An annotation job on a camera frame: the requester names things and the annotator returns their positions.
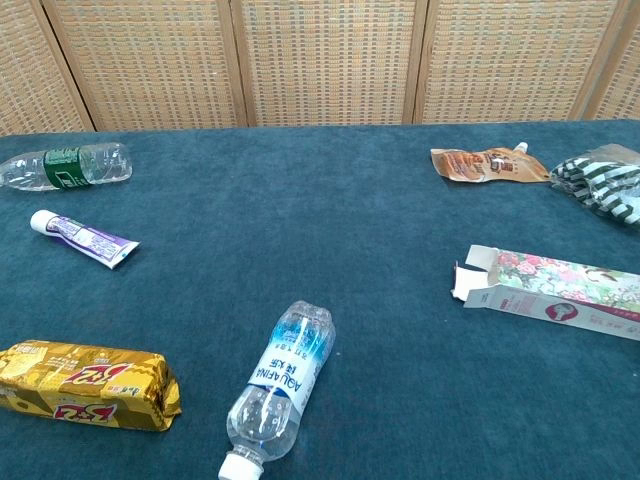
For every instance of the striped plastic bag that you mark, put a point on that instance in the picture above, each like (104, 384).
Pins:
(600, 190)

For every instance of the purple toothpaste tube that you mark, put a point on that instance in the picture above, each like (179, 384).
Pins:
(85, 240)

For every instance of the teal table cover cloth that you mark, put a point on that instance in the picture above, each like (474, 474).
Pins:
(320, 225)

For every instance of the floral pink box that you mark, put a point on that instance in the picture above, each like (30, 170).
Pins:
(550, 287)

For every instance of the woven bamboo folding screen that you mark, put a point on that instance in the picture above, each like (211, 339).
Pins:
(325, 60)

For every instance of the brown spout pouch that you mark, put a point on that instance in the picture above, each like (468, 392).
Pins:
(480, 165)

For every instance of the blue label water bottle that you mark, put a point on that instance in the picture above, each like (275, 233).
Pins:
(275, 395)

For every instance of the green label water bottle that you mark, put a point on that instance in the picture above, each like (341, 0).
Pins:
(60, 167)

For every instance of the gold biscuit package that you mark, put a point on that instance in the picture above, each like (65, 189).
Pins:
(90, 385)

